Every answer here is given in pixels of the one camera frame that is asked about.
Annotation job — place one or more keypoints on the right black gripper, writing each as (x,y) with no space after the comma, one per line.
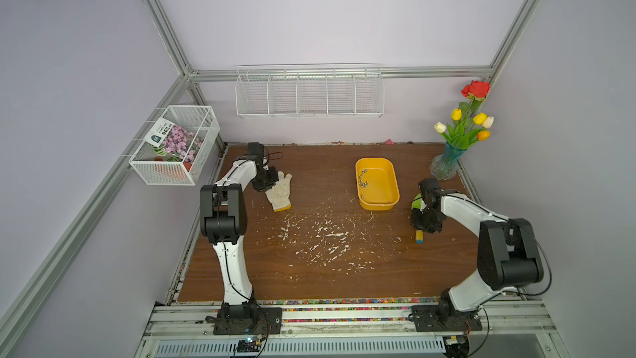
(415,223)

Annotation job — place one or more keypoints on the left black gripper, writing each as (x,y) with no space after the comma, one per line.
(273,179)

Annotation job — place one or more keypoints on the white cotton work glove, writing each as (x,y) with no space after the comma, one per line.
(279,194)

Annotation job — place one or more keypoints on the green yellow toy trowel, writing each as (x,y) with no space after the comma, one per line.
(416,218)

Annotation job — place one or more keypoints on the yellow plastic storage box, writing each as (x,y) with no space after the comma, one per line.
(382,193)

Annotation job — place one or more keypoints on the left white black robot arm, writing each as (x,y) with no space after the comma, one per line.
(224,218)

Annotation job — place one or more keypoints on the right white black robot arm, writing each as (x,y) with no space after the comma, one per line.
(508,258)

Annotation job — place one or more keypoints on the purple flower seed packet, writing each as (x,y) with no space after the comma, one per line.
(173,142)

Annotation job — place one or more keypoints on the glass vase with flowers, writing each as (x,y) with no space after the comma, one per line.
(468,126)

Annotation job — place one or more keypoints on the white wire wall shelf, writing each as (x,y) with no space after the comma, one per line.
(310,91)

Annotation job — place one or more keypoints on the white wire basket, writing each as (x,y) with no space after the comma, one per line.
(156,171)

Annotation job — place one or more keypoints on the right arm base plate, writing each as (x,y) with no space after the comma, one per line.
(446,318)

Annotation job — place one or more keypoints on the aluminium front rail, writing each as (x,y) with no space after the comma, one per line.
(398,327)

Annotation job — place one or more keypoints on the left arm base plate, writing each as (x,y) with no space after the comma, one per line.
(247,319)

